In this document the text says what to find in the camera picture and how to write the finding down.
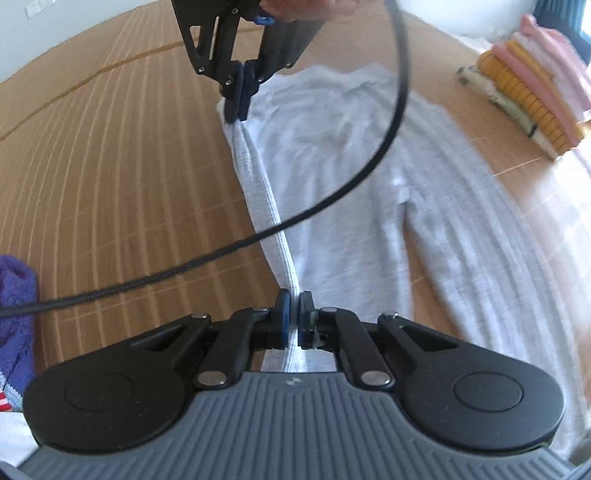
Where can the right hand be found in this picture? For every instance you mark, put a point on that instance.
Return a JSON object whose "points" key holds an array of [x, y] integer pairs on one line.
{"points": [[290, 10]]}

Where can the purple knit garment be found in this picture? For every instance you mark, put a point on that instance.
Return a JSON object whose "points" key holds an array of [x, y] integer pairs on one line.
{"points": [[18, 286]]}

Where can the bamboo bed mat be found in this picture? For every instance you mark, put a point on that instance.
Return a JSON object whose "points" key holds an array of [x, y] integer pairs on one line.
{"points": [[113, 163]]}

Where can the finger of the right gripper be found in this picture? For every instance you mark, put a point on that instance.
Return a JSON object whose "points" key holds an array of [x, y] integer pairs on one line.
{"points": [[208, 29], [282, 45]]}

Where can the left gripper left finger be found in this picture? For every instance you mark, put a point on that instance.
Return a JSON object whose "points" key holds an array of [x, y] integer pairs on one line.
{"points": [[215, 354]]}

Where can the stack of folded clothes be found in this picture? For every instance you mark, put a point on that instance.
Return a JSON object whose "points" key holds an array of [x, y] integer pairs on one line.
{"points": [[538, 77]]}

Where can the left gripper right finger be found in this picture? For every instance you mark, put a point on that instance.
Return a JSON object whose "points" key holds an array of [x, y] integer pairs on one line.
{"points": [[372, 355]]}

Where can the light grey knit pants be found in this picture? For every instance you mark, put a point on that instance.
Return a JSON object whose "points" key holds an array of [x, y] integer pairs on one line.
{"points": [[309, 133]]}

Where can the white garment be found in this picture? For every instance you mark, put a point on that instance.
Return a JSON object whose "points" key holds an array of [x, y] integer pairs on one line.
{"points": [[17, 443]]}

